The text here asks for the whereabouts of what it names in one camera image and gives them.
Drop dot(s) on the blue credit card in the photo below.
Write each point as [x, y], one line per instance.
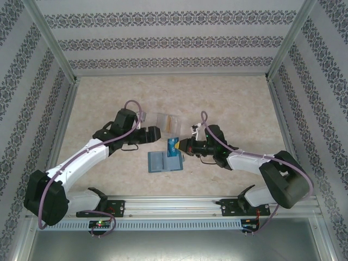
[171, 148]

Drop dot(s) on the clear acrylic card box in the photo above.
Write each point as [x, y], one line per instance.
[175, 123]

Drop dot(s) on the blue leather card holder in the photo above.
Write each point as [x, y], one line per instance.
[157, 161]

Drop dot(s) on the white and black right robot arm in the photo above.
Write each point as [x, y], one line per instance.
[244, 160]

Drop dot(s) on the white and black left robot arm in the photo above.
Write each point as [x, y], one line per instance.
[81, 157]

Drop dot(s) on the small controller board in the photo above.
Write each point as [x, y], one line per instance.
[250, 227]

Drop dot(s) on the controller board with green light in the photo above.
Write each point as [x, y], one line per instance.
[100, 224]

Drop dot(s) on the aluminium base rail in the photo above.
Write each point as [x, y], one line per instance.
[174, 206]

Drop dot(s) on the aluminium side rail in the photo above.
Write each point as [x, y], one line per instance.
[61, 122]
[282, 122]

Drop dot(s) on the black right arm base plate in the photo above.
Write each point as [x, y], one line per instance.
[228, 208]

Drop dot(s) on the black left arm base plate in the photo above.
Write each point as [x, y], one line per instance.
[119, 208]

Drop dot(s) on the aluminium frame post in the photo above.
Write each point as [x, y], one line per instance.
[51, 38]
[292, 38]

